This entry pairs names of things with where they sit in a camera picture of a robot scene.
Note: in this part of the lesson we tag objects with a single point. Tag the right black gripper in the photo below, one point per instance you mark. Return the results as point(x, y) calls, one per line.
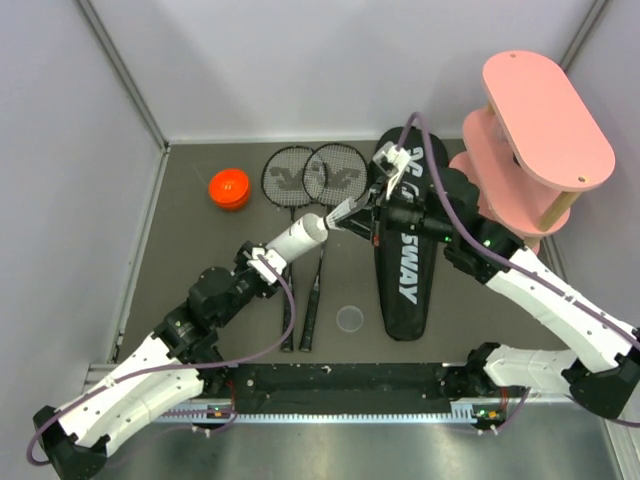
point(374, 230)

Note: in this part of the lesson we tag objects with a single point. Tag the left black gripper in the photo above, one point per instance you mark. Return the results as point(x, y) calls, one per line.
point(243, 258)

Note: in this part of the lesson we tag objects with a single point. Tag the white shuttlecock tube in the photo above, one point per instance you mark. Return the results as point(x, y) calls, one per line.
point(305, 234)

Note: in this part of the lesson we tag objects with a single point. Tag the clear plastic tube lid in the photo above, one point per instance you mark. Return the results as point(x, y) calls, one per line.
point(350, 319)

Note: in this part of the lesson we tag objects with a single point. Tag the white shuttlecock top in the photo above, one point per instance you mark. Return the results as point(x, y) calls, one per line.
point(335, 218)

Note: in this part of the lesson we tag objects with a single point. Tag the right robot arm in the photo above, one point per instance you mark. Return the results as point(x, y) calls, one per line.
point(599, 367)

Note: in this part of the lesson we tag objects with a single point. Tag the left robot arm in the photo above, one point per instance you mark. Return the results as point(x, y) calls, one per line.
point(176, 362)

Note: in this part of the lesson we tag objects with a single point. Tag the right black badminton racket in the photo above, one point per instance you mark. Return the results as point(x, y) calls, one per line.
point(333, 173)

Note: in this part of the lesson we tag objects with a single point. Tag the black badminton racket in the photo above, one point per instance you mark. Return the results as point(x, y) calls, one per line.
point(282, 185)
point(333, 173)

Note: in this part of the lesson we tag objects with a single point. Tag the left black badminton racket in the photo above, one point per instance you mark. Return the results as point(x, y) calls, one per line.
point(282, 185)

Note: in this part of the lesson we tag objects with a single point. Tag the black racket bag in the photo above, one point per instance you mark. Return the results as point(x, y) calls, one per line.
point(405, 263)

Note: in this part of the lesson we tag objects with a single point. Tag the orange bowl stack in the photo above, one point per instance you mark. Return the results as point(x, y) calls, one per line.
point(230, 189)

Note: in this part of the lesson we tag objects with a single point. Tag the pink tiered shelf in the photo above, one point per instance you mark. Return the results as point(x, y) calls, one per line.
point(534, 149)

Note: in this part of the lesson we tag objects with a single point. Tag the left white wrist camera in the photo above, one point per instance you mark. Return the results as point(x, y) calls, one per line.
point(266, 263)

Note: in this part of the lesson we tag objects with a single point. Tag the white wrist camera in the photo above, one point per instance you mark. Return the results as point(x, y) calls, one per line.
point(393, 160)
point(266, 263)

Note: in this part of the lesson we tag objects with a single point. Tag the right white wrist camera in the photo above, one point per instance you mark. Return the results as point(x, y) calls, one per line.
point(393, 160)

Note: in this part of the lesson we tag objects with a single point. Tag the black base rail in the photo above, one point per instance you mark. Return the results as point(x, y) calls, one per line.
point(383, 388)

